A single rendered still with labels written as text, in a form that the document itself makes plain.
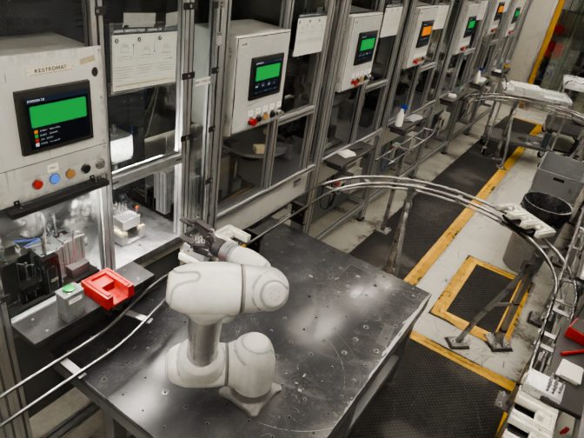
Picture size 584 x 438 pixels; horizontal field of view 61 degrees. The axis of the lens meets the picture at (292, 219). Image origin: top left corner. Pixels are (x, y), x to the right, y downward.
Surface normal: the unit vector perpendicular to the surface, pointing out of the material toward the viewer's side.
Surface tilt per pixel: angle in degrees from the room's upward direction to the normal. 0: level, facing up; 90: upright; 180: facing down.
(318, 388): 0
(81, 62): 89
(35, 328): 0
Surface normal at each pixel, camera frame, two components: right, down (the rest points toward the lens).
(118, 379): 0.14, -0.85
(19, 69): 0.82, 0.39
